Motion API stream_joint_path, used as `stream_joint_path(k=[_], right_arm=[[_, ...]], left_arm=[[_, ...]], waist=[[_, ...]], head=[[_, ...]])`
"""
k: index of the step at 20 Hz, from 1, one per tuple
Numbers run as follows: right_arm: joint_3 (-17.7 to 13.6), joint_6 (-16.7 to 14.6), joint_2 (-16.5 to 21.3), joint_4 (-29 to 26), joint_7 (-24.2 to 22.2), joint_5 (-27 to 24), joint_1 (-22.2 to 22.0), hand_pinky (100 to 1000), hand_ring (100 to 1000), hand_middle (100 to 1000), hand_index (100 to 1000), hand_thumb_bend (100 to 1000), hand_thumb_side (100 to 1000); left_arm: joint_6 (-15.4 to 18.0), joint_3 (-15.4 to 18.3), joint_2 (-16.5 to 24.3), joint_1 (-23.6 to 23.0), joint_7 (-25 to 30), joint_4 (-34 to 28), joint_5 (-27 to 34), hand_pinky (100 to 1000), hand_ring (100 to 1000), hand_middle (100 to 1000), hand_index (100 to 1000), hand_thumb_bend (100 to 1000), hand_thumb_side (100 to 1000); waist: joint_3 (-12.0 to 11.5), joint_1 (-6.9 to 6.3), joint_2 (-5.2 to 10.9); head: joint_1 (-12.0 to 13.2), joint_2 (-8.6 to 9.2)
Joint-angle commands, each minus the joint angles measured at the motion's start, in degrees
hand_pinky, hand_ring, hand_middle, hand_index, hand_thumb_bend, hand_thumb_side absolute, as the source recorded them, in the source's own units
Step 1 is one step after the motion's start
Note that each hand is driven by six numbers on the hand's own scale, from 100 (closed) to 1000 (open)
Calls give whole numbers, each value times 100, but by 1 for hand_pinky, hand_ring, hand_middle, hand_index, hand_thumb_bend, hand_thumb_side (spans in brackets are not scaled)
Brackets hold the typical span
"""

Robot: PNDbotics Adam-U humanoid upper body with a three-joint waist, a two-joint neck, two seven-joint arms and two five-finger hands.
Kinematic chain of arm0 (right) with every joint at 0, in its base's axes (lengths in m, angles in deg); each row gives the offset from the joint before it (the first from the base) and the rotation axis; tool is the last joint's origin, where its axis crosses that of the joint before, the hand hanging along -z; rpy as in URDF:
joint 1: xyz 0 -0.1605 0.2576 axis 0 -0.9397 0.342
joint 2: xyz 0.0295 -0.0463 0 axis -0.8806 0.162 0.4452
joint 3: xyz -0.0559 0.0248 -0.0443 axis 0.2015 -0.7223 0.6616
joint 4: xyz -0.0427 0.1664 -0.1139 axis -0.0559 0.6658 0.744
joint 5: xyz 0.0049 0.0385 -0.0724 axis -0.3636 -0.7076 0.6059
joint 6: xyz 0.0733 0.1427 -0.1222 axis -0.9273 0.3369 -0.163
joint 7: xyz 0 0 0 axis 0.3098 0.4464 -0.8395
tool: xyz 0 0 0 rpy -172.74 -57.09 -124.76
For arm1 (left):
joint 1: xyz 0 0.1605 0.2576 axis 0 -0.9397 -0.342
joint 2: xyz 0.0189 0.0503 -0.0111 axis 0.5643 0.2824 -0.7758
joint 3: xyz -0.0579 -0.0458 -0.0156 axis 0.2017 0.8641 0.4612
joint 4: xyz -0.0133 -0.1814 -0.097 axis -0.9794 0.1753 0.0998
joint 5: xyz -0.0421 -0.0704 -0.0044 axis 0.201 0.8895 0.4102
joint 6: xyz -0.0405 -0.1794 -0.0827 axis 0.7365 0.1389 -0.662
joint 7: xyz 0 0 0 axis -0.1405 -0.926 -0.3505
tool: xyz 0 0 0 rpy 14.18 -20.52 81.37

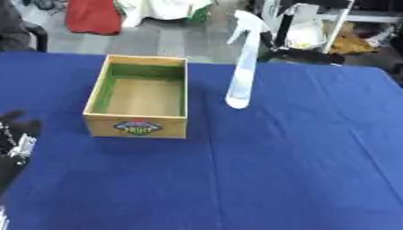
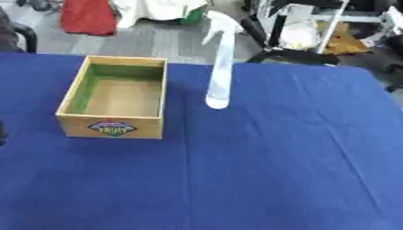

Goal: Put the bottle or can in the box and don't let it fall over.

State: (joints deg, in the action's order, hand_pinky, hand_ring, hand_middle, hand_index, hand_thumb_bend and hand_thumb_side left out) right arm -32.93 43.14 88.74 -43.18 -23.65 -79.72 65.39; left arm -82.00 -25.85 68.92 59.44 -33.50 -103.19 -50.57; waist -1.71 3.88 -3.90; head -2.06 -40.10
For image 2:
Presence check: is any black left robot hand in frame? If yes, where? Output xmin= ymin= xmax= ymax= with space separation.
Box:
xmin=0 ymin=120 xmax=8 ymax=146

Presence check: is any tan cardboard box green inside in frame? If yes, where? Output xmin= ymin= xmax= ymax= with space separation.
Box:
xmin=55 ymin=55 xmax=170 ymax=140

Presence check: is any white spray bottle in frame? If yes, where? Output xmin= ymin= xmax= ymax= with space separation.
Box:
xmin=201 ymin=10 xmax=246 ymax=111

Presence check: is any black chair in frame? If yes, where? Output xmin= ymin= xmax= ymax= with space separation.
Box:
xmin=0 ymin=6 xmax=40 ymax=54

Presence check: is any red cloth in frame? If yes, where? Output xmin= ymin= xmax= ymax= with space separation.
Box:
xmin=59 ymin=0 xmax=119 ymax=37

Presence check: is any white cloth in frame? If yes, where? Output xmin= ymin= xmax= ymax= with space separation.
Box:
xmin=110 ymin=0 xmax=210 ymax=29

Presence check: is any white plastic bag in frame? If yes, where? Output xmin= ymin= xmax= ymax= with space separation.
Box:
xmin=277 ymin=20 xmax=321 ymax=51

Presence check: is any tan cardboard sheet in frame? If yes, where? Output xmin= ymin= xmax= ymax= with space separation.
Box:
xmin=316 ymin=21 xmax=371 ymax=56

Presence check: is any white metal frame stand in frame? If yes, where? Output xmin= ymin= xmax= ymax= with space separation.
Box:
xmin=244 ymin=0 xmax=403 ymax=66

